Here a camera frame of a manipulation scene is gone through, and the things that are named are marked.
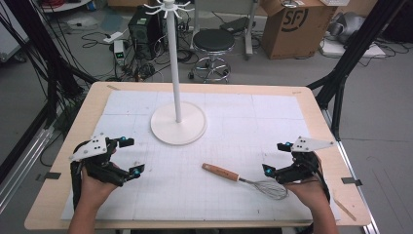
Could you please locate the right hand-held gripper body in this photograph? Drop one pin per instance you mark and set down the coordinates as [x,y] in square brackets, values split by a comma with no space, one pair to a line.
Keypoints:
[302,162]

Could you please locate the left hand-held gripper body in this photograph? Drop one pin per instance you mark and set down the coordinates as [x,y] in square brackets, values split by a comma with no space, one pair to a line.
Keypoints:
[94,148]

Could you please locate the white hook stand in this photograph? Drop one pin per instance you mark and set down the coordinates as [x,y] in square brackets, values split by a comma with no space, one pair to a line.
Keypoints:
[177,81]

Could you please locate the person's right hand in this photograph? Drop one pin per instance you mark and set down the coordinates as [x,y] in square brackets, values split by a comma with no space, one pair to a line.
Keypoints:
[308,191]

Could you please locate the person's left hand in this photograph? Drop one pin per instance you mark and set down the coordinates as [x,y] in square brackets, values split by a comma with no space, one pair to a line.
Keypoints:
[95,188]

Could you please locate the black tape strip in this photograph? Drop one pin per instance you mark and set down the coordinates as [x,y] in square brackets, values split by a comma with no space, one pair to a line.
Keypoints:
[351,181]
[48,176]

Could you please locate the white grid mat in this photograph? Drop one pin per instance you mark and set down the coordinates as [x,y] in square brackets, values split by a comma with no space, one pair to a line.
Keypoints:
[227,130]

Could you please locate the thin wooden stick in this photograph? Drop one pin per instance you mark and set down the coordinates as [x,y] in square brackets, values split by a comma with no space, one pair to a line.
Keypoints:
[345,210]

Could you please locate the white box with green display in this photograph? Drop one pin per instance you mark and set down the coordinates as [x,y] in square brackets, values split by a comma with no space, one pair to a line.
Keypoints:
[119,52]

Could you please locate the white power strip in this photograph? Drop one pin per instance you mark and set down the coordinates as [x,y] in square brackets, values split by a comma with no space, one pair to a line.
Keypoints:
[113,37]

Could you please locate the black computer tower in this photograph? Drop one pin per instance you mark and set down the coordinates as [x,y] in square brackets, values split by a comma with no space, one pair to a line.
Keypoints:
[146,32]

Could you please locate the brown cardboard box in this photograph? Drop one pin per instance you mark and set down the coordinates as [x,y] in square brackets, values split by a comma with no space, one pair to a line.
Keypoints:
[292,32]

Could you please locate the white flat board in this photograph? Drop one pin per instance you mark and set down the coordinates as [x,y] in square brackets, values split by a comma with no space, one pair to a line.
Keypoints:
[354,50]

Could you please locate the grey metal stand leg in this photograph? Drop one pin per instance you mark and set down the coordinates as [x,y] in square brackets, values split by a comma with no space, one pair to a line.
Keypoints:
[249,29]

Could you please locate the black round stool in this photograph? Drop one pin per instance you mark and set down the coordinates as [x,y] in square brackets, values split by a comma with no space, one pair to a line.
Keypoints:
[213,40]

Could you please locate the black flat device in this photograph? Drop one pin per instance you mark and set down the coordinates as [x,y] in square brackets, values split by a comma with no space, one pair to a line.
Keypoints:
[235,24]

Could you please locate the grey bag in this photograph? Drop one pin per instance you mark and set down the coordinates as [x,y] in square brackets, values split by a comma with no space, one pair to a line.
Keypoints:
[345,27]

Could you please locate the aluminium rail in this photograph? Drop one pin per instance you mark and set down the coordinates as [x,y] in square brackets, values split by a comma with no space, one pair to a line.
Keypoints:
[22,169]

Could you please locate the black metal frame stand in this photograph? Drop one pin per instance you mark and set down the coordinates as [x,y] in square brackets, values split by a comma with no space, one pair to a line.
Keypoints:
[48,58]
[350,58]

